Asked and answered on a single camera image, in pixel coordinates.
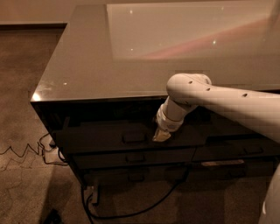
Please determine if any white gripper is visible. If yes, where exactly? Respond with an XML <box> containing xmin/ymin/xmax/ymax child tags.
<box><xmin>152</xmin><ymin>105</ymin><xmax>185</xmax><ymax>143</ymax></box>

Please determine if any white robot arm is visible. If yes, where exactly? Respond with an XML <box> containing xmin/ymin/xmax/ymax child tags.
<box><xmin>153</xmin><ymin>73</ymin><xmax>280</xmax><ymax>144</ymax></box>

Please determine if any dark glossy drawer cabinet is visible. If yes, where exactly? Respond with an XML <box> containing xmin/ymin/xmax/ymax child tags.
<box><xmin>31</xmin><ymin>0</ymin><xmax>279</xmax><ymax>186</ymax></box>

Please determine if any dark baseboard strip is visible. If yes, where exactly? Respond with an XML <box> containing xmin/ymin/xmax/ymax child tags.
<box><xmin>0</xmin><ymin>23</ymin><xmax>67</xmax><ymax>31</ymax></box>

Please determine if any thick black floor cable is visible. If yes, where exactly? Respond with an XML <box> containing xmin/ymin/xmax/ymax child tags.
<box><xmin>80</xmin><ymin>163</ymin><xmax>191</xmax><ymax>221</ymax></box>

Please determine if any thin zigzag black cable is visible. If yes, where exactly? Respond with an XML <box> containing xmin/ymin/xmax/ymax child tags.
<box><xmin>0</xmin><ymin>132</ymin><xmax>68</xmax><ymax>166</ymax></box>

